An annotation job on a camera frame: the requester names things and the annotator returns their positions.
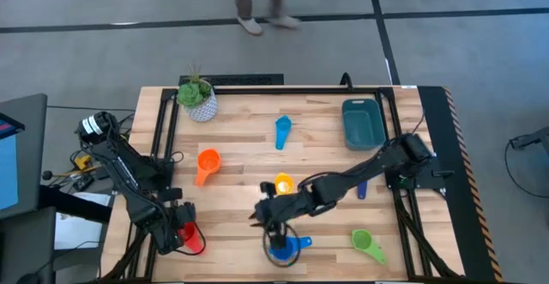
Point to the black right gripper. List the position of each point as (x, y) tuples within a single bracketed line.
[(274, 209)]

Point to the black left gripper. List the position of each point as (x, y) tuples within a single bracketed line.
[(171, 228)]

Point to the blue measuring cup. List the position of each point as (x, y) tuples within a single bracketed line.
[(295, 245)]

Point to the red measuring cup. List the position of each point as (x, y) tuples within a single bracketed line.
[(193, 239)]

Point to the yellow measuring cup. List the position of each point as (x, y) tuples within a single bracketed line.
[(284, 185)]

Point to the orange measuring cup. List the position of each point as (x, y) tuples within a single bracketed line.
[(209, 161)]

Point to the green measuring cup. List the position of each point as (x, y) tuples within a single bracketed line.
[(362, 240)]

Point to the indigo measuring cup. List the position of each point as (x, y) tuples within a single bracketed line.
[(362, 191)]

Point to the cyan measuring cup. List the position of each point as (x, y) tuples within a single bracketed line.
[(283, 126)]

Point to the teal plastic basket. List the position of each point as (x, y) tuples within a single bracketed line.
[(362, 125)]

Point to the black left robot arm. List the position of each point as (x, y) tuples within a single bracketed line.
[(124, 164)]

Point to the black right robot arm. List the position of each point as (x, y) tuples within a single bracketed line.
[(386, 157)]

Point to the yellow hand tool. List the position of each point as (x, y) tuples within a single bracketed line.
[(82, 162)]

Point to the white triangle-patterned plant pot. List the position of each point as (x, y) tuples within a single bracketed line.
[(206, 111)]

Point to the green succulent plant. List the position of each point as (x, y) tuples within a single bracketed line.
[(191, 94)]

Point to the black ribbed strip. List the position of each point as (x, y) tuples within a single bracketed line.
[(240, 80)]

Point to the blue-screen monitor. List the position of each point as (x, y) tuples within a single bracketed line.
[(8, 168)]

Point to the black hazard-striped panel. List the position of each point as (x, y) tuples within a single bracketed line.
[(433, 116)]

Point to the black aluminium table frame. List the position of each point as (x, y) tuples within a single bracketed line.
[(300, 90)]

